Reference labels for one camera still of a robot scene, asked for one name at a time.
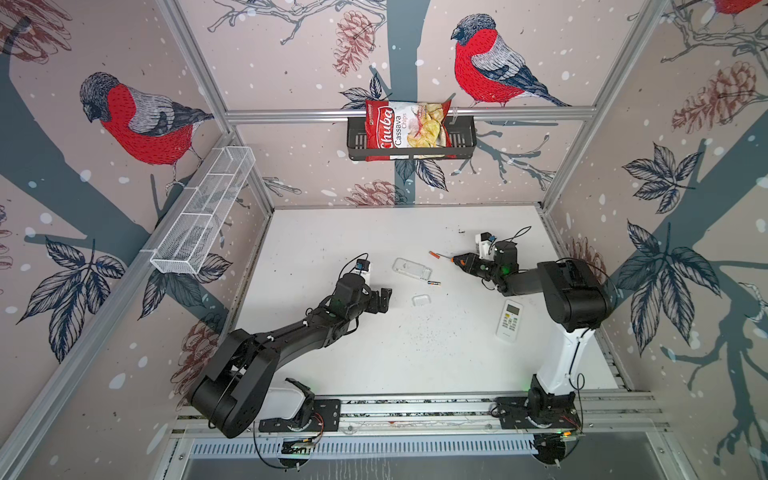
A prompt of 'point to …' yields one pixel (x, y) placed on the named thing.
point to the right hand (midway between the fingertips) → (454, 262)
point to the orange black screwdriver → (438, 255)
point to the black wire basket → (463, 136)
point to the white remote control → (412, 268)
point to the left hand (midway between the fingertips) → (378, 288)
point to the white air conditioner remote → (509, 321)
